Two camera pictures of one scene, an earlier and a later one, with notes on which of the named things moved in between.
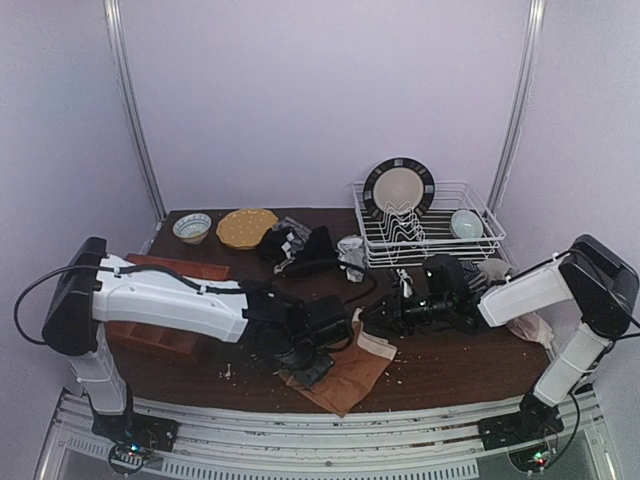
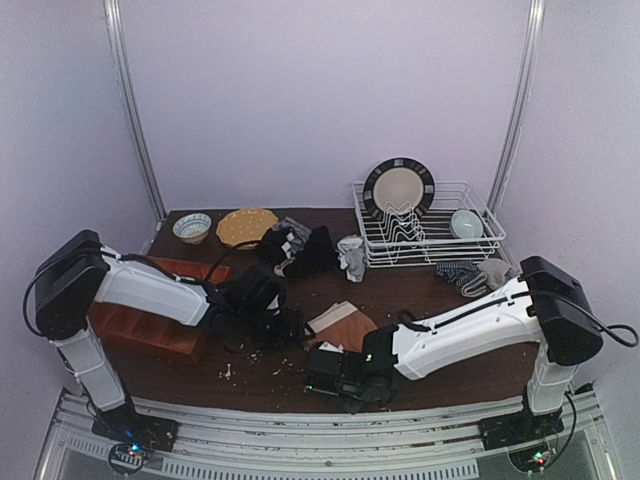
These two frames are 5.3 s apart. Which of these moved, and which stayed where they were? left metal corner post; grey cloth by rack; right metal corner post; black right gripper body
Moved: black right gripper body
Stayed: right metal corner post; grey cloth by rack; left metal corner post
